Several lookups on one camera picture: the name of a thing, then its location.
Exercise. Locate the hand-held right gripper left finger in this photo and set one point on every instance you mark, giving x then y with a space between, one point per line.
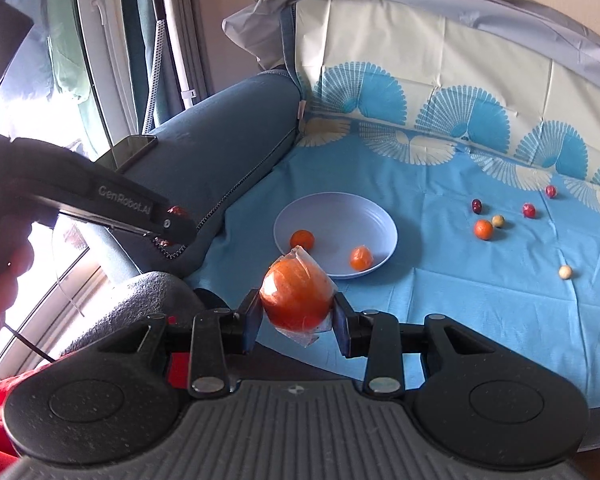
252 321

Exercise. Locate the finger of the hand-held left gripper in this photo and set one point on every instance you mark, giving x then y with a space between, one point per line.
177 227

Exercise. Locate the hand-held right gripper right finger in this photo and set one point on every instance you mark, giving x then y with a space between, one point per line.
344 327

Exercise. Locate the large orange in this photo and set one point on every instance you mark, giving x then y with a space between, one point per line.
295 296

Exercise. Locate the light blue bowl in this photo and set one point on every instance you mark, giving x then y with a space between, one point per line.
340 230

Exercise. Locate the person's left hand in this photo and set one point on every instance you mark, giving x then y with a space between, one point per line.
0 305

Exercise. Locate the small wrapped orange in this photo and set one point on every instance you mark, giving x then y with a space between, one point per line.
361 258

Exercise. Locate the grey cushion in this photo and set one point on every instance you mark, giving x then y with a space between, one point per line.
145 295

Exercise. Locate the black smartphone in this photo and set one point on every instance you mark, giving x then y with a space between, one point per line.
130 152

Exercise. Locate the small bare orange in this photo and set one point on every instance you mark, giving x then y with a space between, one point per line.
483 230
302 239

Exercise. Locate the blue fan-print cloth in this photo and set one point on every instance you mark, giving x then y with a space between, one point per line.
445 290

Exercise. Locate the green curtain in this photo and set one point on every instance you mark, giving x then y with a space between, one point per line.
67 50

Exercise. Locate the dark red cherry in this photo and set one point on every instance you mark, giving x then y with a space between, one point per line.
476 206

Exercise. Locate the white pole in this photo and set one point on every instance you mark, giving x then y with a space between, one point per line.
180 40

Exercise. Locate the small beige fruit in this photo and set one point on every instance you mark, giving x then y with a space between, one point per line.
565 272
498 221

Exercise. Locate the small red fruit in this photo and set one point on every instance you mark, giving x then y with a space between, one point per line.
550 191

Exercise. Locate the white window frame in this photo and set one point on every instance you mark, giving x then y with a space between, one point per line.
105 50

